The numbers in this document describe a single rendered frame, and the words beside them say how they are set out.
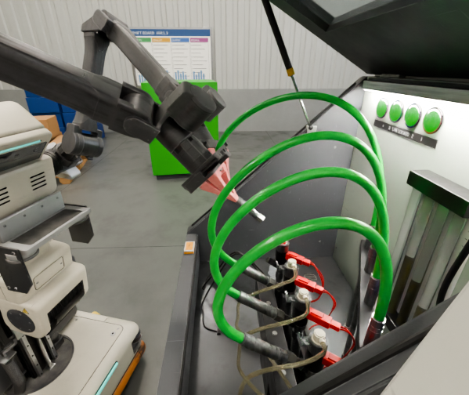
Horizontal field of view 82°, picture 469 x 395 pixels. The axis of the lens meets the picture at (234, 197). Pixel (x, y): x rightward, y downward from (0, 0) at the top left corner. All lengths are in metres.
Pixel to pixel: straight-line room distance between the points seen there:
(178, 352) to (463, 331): 0.50
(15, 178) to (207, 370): 0.73
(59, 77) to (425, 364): 0.54
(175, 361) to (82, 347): 1.03
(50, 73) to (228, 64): 6.55
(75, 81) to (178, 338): 0.52
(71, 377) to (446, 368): 1.43
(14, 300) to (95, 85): 0.81
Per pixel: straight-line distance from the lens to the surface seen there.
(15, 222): 0.98
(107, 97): 0.49
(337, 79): 7.50
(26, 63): 0.50
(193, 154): 0.52
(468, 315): 0.27
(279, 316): 0.52
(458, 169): 0.62
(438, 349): 0.29
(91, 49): 1.08
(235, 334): 0.42
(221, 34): 7.03
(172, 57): 7.00
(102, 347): 1.59
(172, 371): 0.63
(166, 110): 0.50
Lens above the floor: 1.47
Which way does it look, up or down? 26 degrees down
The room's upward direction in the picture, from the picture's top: straight up
